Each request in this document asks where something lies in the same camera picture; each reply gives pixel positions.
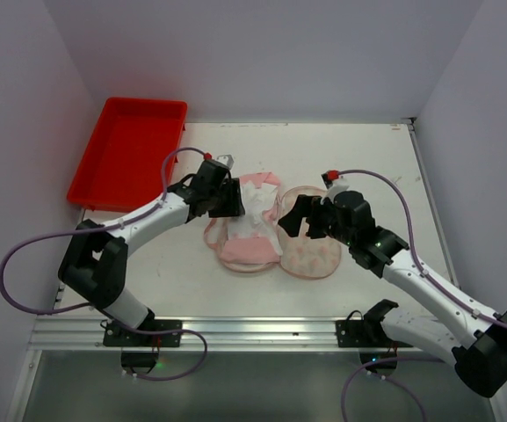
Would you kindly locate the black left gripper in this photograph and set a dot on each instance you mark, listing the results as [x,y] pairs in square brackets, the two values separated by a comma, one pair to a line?
[228,198]

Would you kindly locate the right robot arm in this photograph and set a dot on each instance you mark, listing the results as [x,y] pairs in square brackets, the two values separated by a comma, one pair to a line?
[469,336]

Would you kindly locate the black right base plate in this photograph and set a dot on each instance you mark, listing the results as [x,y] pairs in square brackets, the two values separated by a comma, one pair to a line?
[363,331]

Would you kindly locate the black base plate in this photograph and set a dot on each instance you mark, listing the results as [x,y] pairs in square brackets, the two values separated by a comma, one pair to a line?
[363,331]
[147,336]

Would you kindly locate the aluminium front rail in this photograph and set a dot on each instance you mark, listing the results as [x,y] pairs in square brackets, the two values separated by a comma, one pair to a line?
[222,334]

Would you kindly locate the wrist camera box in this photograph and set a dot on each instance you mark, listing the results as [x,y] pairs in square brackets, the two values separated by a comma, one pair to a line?
[335,183]
[226,159]

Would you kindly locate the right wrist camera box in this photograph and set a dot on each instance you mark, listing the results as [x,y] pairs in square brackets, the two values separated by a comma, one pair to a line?
[335,183]

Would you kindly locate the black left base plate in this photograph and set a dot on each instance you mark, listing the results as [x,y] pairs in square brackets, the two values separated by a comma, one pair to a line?
[147,336]

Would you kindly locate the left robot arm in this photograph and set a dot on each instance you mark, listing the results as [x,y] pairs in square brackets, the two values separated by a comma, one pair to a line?
[95,263]

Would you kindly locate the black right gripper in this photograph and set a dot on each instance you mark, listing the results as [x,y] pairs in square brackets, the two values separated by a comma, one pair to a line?
[315,217]

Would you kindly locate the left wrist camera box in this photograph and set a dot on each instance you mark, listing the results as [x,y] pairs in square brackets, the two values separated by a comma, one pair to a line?
[226,159]

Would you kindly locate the red plastic tray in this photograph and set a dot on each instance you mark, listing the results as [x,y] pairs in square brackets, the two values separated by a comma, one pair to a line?
[121,166]

